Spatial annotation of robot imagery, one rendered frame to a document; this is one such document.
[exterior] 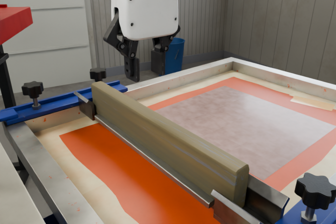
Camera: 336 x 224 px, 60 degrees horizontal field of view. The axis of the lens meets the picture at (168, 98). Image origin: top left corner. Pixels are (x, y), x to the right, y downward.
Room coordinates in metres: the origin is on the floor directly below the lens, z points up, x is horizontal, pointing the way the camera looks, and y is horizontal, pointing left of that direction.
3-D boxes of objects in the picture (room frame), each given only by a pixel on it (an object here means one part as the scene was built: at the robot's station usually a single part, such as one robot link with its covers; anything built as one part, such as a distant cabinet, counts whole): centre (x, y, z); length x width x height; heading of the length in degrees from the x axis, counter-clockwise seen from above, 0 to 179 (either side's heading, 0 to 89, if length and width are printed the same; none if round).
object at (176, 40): (3.67, 0.00, 0.25); 0.44 x 0.39 x 0.50; 118
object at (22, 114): (0.65, 0.24, 0.98); 0.30 x 0.05 x 0.07; 130
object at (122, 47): (0.44, 0.07, 1.16); 0.03 x 0.03 x 0.07; 40
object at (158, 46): (0.49, 0.01, 1.16); 0.03 x 0.03 x 0.07; 40
